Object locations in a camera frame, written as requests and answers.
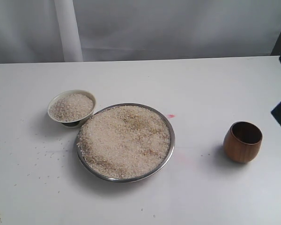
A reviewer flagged rice in steel plate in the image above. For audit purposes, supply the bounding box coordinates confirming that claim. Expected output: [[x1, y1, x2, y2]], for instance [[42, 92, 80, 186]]
[[77, 105, 170, 179]]

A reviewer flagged brown wooden cup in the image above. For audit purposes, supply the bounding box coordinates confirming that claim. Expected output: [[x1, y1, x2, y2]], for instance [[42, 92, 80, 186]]
[[223, 121, 263, 164]]

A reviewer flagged large steel plate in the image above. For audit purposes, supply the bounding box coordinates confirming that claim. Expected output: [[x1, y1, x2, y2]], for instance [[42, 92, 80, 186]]
[[75, 103, 176, 183]]

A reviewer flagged white backdrop curtain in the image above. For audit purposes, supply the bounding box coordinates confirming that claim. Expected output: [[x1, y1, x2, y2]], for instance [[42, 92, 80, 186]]
[[0, 0, 281, 63]]

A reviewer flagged rice in small bowl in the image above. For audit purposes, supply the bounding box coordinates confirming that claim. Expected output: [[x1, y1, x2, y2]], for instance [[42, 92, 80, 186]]
[[49, 93, 95, 122]]

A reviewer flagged small cream ceramic bowl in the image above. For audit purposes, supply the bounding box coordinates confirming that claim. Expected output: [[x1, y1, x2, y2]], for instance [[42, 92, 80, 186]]
[[47, 90, 96, 128]]

